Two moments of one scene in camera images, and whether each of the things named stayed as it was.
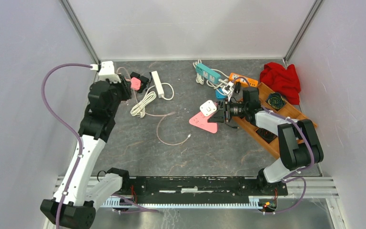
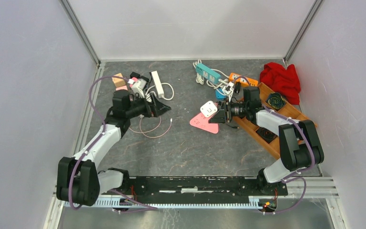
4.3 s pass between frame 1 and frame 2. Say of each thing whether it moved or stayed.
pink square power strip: stayed
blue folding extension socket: stayed
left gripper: moved
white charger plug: stayed
